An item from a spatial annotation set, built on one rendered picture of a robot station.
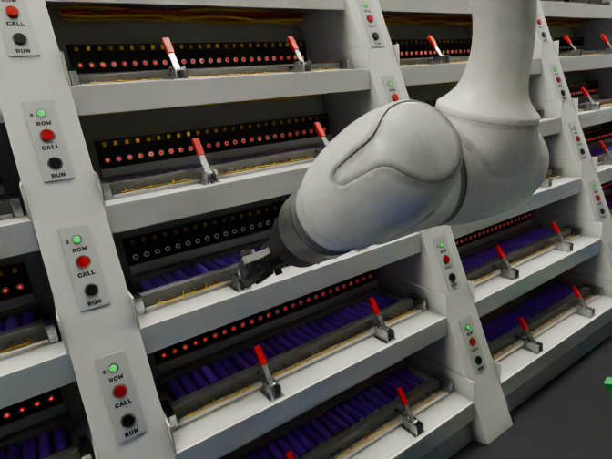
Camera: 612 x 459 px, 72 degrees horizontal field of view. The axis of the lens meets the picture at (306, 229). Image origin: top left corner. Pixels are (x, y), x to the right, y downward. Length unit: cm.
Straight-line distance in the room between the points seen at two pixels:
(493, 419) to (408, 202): 83
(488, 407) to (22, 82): 107
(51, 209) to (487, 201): 58
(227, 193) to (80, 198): 23
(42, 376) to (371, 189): 53
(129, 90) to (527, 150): 60
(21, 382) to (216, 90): 55
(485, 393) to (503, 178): 71
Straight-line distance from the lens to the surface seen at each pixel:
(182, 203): 74
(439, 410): 103
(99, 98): 78
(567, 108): 160
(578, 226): 158
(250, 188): 78
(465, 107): 45
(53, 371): 70
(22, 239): 71
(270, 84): 88
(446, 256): 101
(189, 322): 72
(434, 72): 118
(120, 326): 70
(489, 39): 45
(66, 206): 71
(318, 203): 38
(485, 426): 110
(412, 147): 32
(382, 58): 107
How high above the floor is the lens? 53
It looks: 2 degrees up
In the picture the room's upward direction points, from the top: 17 degrees counter-clockwise
